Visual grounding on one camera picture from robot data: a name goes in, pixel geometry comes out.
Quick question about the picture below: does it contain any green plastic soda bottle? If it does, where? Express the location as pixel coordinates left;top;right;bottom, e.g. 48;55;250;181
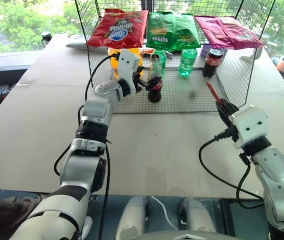
178;48;198;79

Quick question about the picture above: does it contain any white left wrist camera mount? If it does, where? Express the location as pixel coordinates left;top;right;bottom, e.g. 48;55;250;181
116;49;143;95

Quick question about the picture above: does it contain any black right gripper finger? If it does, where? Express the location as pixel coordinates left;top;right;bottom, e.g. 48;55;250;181
220;98;239;113
215;101;233;127

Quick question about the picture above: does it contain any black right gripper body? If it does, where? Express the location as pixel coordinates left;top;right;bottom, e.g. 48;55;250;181
223;107;240;141

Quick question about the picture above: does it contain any red bottle opener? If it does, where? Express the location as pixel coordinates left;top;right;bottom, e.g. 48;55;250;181
206;81;224;105

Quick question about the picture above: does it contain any thin white cable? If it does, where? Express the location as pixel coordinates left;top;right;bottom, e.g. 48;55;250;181
150;195;180;231

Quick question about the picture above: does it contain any black wire mesh rack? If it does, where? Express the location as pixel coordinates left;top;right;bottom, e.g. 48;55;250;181
73;0;277;115

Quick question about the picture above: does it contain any glass cola bottle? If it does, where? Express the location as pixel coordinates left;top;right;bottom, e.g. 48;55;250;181
147;53;163;103

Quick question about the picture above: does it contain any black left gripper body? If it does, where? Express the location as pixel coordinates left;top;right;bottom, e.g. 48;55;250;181
131;66;145;95

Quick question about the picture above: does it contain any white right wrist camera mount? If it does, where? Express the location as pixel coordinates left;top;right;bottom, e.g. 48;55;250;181
230;104;269;150

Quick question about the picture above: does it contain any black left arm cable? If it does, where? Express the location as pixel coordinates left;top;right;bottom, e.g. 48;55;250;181
53;52;122;240

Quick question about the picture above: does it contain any black round device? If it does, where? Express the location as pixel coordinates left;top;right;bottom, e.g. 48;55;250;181
40;31;52;48

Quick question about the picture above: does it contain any purple chip bag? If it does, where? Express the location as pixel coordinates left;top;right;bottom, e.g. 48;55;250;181
218;16;265;50
194;16;235;50

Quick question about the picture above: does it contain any red chip bag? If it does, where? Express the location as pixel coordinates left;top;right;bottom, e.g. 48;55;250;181
85;8;149;49

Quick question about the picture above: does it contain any green chip bag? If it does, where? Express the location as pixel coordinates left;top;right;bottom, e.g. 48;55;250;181
173;13;202;51
145;11;180;52

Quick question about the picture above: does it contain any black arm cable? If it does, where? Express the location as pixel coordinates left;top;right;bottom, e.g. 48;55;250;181
53;52;122;240
198;127;265;210

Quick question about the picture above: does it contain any white rounded leg cover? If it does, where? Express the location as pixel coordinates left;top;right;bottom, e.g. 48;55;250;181
179;197;217;234
115;195;149;240

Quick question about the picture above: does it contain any grey flat handheld device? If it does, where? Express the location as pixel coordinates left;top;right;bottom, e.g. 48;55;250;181
65;41;88;50

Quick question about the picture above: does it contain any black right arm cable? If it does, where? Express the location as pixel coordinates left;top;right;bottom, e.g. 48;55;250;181
198;127;265;210

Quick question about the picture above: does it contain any orange plastic soda bottle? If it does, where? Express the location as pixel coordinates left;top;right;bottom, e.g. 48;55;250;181
107;46;145;80

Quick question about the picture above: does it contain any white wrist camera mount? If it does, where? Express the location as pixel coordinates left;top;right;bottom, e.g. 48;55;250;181
230;104;269;150
116;49;143;95

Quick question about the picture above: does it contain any plastic cola bottle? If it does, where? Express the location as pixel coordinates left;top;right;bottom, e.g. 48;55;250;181
202;48;225;78

